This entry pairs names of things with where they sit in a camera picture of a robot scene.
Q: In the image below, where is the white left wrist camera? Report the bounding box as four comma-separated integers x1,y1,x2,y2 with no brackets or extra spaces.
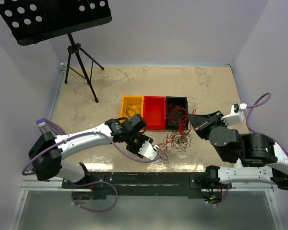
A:
138,141,160,161

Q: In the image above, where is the red plastic bin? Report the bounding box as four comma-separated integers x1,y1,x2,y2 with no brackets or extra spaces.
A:
143,96,166,130

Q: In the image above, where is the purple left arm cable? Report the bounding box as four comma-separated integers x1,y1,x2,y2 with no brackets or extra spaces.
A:
21,133,162,211

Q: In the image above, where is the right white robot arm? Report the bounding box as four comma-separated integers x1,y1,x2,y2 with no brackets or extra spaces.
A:
188,111,288,191

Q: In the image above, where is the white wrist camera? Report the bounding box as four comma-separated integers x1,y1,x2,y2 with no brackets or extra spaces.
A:
138,141,160,161
221,103,247,126

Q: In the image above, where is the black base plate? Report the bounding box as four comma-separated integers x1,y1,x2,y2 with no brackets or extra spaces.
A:
62,169,232,199

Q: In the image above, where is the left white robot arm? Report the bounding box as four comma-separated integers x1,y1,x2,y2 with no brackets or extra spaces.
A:
22,115,157,188

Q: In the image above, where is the black plastic bin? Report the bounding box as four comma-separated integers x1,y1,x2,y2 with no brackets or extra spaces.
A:
166,96,189,130

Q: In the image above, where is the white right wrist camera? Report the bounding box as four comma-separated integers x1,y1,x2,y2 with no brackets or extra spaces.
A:
221,103,247,126

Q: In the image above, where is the red wire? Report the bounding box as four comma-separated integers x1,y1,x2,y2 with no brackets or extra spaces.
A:
168,102,190,131
158,109,197,154

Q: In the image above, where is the purple plastic holder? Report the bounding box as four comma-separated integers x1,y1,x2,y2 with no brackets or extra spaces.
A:
36,118,66,136

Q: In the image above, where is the black perforated music stand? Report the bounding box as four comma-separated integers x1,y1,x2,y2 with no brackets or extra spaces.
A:
0,0,112,89

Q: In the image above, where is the yellow plastic bin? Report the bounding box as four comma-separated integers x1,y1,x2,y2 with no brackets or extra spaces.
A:
120,95,144,118

